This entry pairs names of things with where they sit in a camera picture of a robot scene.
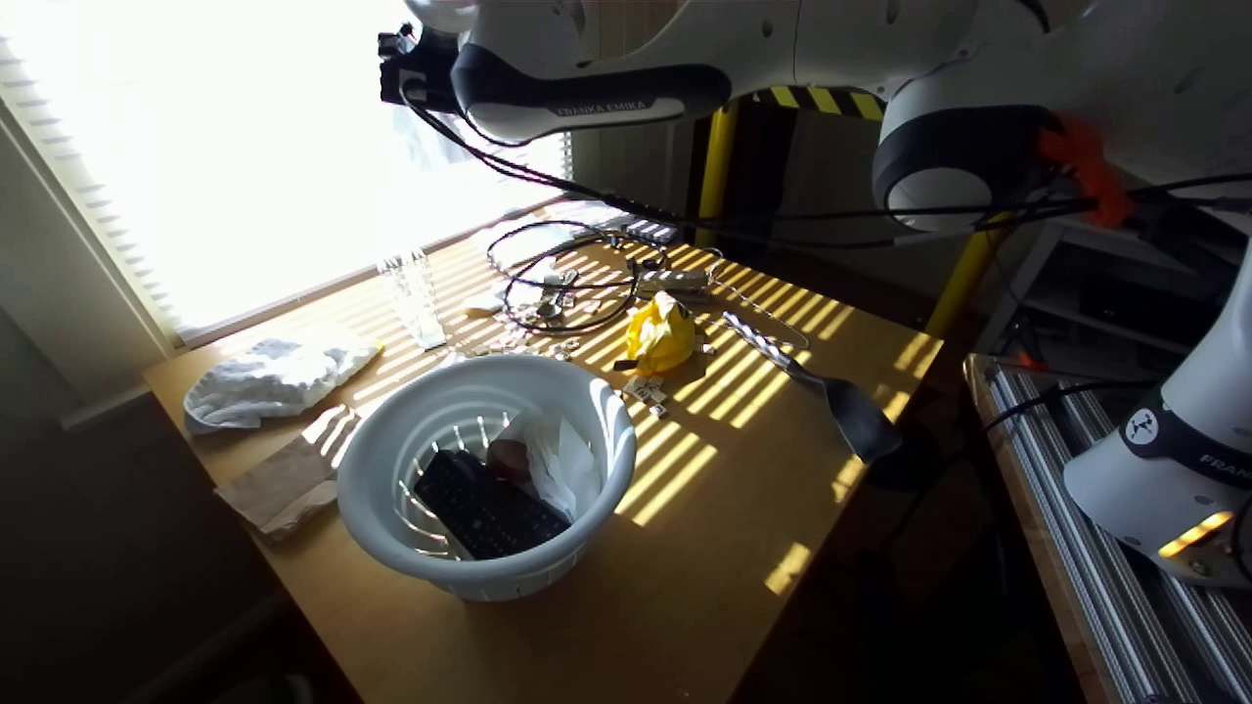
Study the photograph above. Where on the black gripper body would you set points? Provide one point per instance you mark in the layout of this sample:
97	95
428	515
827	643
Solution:
428	68

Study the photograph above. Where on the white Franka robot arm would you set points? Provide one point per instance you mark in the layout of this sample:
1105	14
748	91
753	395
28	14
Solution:
809	53

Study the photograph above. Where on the white window blinds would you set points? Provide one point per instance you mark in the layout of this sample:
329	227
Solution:
237	156

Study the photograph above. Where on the grey ribbed flat device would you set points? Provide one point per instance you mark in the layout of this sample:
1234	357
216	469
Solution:
650	232

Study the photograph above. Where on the yellow black striped barrier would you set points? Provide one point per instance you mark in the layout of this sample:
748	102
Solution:
713	168

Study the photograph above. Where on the crumpled white cloth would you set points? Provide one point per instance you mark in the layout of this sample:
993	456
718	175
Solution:
267	378

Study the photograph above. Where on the yellow handheld tool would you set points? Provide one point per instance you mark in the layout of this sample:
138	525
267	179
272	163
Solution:
664	339

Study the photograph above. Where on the white slotted plastic bowl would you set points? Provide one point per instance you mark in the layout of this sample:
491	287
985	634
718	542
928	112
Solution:
376	451

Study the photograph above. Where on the black flat box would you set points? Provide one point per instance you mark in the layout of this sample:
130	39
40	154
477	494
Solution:
491	510

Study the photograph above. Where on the grey metal shelf unit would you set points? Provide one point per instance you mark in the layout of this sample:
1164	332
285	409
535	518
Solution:
1110	278

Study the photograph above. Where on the aluminium rail robot platform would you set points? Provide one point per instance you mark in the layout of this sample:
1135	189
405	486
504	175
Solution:
1110	613

